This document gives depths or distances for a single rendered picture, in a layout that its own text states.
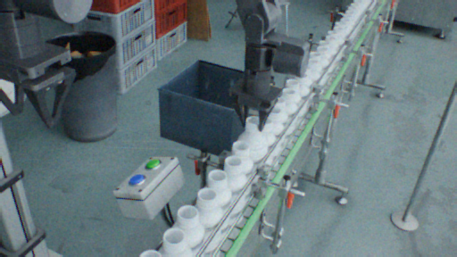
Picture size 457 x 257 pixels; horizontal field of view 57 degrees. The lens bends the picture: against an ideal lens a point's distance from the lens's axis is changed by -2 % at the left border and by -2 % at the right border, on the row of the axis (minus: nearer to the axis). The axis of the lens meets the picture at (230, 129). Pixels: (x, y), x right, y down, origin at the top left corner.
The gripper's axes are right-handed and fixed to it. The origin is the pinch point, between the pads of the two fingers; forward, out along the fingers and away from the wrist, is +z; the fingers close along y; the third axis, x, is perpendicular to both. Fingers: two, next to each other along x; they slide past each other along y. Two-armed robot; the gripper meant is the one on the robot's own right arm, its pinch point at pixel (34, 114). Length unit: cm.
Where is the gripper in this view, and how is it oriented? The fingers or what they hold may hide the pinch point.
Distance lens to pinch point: 60.8
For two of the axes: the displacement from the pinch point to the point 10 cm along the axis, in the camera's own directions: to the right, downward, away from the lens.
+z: -0.6, 8.4, 5.5
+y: 9.0, 2.8, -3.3
